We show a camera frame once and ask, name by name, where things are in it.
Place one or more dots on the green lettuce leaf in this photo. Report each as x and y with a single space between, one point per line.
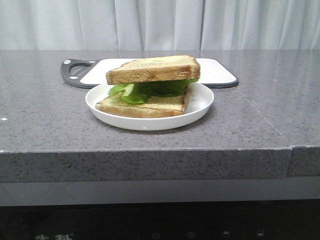
138 93

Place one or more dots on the toasted bread slice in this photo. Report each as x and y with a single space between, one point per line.
154 107
155 69

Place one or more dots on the white round plate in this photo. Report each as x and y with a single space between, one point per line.
200 100

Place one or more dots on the white grey cutting board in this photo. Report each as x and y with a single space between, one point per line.
88 74

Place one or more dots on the white pleated curtain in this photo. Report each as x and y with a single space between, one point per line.
159 25

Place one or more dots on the black appliance control panel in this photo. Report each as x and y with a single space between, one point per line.
234 220

